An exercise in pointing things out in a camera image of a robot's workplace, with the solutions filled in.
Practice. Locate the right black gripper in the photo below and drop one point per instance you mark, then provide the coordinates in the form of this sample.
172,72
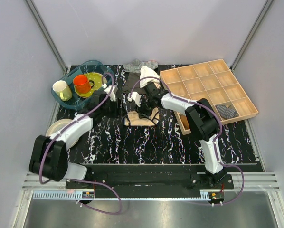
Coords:
140,110

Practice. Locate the rolled tan underwear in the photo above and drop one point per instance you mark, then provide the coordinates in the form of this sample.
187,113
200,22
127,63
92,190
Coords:
184,122

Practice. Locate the wooden compartment tray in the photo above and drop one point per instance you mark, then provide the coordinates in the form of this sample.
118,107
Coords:
214,81

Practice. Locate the checked grey garment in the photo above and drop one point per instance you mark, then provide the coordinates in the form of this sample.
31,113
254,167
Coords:
152,64

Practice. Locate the beige round lid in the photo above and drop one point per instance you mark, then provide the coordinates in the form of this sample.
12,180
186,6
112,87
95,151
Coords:
56,127

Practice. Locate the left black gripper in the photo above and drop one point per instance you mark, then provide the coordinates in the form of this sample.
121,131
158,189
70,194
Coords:
119,112

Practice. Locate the orange mug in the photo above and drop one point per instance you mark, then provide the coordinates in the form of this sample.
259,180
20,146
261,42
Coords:
82,84

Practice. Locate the dark grey garment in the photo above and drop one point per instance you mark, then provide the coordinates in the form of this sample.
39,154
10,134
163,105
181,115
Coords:
130,84

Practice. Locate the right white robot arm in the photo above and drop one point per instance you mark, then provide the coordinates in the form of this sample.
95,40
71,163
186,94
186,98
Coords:
203,123

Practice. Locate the rolled striped underwear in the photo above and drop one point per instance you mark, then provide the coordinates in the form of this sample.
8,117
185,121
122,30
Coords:
226,112

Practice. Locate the white cloth garment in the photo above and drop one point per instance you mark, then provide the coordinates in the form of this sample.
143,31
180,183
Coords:
148,75

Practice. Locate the cream yellow mug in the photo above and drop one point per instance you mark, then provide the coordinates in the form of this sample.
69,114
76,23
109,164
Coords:
62,89

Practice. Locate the beige navy-trimmed underwear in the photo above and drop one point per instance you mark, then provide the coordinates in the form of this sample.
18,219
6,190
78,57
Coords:
132,119

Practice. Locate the grey striped garment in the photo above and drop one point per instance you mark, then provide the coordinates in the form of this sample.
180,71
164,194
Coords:
134,66

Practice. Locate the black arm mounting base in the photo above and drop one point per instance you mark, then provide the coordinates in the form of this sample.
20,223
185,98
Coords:
171,181

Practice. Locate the black marble table mat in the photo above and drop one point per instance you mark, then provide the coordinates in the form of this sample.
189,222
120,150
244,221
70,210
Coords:
112,142

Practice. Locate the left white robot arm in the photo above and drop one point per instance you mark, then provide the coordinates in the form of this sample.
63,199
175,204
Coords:
49,159

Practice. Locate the green dotted plate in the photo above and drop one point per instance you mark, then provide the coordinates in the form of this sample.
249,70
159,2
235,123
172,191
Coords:
98,81

